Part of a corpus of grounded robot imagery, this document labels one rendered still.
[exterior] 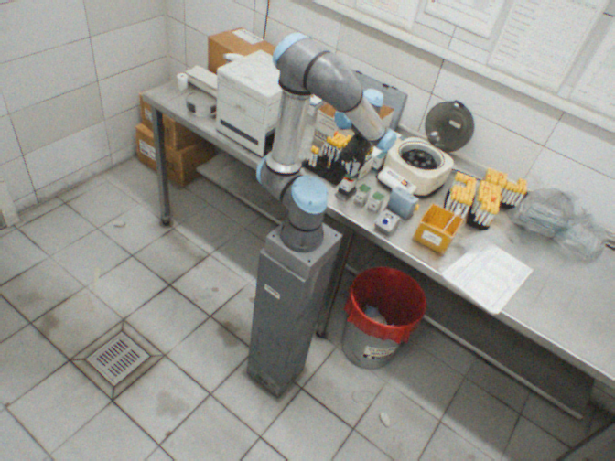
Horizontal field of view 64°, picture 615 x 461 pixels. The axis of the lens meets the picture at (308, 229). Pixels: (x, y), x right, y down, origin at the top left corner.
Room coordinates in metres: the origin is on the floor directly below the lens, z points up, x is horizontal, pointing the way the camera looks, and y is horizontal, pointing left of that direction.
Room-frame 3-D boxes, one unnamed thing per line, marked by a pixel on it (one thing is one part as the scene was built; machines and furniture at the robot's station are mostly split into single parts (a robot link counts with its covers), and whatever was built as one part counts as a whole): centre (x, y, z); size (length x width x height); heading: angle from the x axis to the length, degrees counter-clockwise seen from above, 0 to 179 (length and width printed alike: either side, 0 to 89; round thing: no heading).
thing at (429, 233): (1.39, -0.48, 0.93); 0.13 x 0.13 x 0.10; 66
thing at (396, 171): (1.74, -0.39, 0.94); 0.30 x 0.24 x 0.12; 142
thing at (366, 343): (1.43, -0.42, 0.22); 0.38 x 0.37 x 0.44; 61
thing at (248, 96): (1.84, 0.30, 1.03); 0.31 x 0.27 x 0.30; 61
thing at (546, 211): (1.62, -0.94, 0.97); 0.26 x 0.17 x 0.19; 75
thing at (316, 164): (1.66, -0.02, 0.93); 0.17 x 0.09 x 0.11; 62
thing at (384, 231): (1.39, -0.30, 0.92); 0.13 x 0.07 x 0.08; 151
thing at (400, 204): (1.50, -0.34, 0.92); 0.10 x 0.07 x 0.10; 53
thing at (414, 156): (1.75, -0.40, 0.97); 0.15 x 0.15 x 0.07
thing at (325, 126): (1.96, -0.11, 0.95); 0.29 x 0.25 x 0.15; 151
